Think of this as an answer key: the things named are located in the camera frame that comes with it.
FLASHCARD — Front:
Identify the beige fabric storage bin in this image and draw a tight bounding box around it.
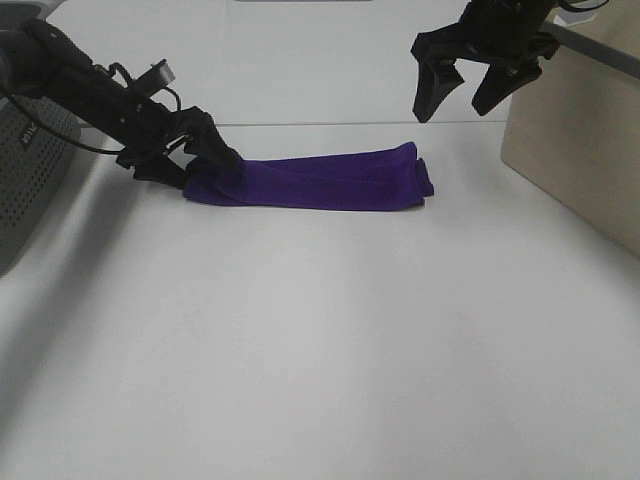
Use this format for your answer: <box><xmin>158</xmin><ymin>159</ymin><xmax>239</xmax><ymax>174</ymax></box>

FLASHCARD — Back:
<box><xmin>501</xmin><ymin>1</ymin><xmax>639</xmax><ymax>253</ymax></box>

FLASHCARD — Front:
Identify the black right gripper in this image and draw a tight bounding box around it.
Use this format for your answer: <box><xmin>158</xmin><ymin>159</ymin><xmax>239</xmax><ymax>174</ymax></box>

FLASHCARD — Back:
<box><xmin>411</xmin><ymin>0</ymin><xmax>559</xmax><ymax>122</ymax></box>

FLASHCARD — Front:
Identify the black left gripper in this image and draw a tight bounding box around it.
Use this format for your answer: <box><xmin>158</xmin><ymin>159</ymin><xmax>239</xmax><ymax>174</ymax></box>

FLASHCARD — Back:
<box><xmin>97</xmin><ymin>99</ymin><xmax>239</xmax><ymax>189</ymax></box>

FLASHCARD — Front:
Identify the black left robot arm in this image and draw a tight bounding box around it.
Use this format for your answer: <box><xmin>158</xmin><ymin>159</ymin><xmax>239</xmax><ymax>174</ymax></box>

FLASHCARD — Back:
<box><xmin>1</xmin><ymin>19</ymin><xmax>244</xmax><ymax>189</ymax></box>

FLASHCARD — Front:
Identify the grey perforated plastic basket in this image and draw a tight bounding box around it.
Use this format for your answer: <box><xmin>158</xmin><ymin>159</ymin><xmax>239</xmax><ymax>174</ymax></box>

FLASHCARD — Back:
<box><xmin>0</xmin><ymin>0</ymin><xmax>109</xmax><ymax>277</ymax></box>

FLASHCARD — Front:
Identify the purple towel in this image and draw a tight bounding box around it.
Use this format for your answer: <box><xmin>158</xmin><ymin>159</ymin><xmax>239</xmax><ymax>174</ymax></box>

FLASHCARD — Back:
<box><xmin>183</xmin><ymin>142</ymin><xmax>435</xmax><ymax>212</ymax></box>

